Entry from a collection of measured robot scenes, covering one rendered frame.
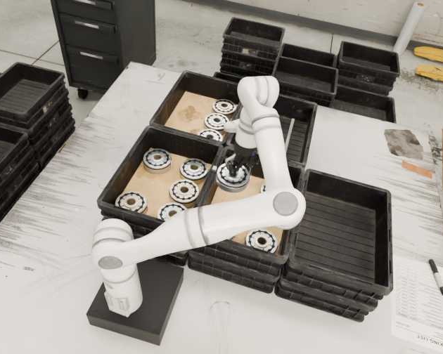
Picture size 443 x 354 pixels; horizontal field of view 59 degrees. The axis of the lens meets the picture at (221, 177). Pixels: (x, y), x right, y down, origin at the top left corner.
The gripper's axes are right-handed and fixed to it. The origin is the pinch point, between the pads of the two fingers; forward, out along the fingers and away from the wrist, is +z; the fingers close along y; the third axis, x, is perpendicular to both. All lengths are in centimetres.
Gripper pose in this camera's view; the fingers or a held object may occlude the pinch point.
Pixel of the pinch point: (241, 172)
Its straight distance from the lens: 123.1
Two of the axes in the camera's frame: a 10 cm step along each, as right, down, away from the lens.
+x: -4.9, -6.7, 5.5
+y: 8.6, -3.0, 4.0
